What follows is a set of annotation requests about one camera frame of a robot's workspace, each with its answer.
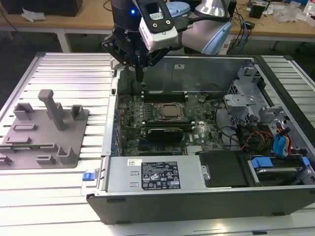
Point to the black drive bay cover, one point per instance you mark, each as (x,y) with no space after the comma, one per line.
(221,169)

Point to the round coin battery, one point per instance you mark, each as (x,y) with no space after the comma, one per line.
(202,99)

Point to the small black adapter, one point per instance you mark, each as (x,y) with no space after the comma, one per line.
(250,25)

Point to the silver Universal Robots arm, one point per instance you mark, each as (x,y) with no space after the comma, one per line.
(197,34)

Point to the silver power supply unit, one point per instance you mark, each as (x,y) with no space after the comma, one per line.
(123,177)

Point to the clear plastic bags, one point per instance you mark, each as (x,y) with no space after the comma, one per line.
(290,14)

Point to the wooden desk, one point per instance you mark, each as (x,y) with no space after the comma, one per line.
(86,22)

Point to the grey parts rack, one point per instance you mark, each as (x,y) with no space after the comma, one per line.
(39,134)

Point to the CPU socket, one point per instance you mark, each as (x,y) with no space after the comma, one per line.
(161,117)

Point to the silver metal drive cage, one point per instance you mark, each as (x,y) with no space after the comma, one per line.
(238,100)

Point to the white printed packet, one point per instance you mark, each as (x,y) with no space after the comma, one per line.
(310,11)

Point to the small black device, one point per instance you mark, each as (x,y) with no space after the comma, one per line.
(257,10)

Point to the black RAM slot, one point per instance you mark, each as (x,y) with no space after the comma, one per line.
(167,121)
(165,99)
(165,94)

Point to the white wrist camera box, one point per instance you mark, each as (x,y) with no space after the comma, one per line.
(160,37)

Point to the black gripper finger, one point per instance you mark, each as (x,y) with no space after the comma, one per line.
(110,45)
(157,55)

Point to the black graphics card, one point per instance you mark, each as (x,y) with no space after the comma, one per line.
(165,135)

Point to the black open PC case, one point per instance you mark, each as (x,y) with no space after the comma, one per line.
(197,209)

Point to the white power strip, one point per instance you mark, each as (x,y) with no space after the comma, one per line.
(227,48)

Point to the silver CPU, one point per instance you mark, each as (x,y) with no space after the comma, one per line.
(169,110)

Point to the crumpled white paper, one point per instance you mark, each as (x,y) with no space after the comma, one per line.
(33,15)

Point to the large black box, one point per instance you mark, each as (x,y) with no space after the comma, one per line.
(49,7)

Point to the hard disk in blue carrier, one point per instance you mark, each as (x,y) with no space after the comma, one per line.
(275,175)

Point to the blue case latch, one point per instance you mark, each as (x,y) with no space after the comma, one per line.
(89,177)

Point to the tall black box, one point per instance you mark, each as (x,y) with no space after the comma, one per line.
(232,7)

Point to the green motherboard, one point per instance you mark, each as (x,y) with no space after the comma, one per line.
(209,127)

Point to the small silver heatsink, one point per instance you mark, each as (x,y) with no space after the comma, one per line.
(195,149)

